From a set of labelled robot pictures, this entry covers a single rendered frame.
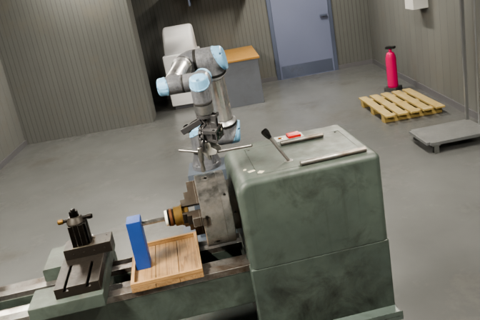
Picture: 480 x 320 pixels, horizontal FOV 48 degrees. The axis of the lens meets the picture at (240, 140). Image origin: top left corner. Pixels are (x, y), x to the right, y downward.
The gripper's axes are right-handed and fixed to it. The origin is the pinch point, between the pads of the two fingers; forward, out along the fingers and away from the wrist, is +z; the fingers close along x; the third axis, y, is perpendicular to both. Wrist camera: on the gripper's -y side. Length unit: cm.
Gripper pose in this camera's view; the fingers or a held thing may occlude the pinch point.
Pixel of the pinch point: (208, 156)
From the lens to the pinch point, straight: 223.9
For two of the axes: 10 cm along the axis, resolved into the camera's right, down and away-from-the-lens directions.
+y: 9.2, 0.5, -3.8
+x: 3.6, -4.7, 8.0
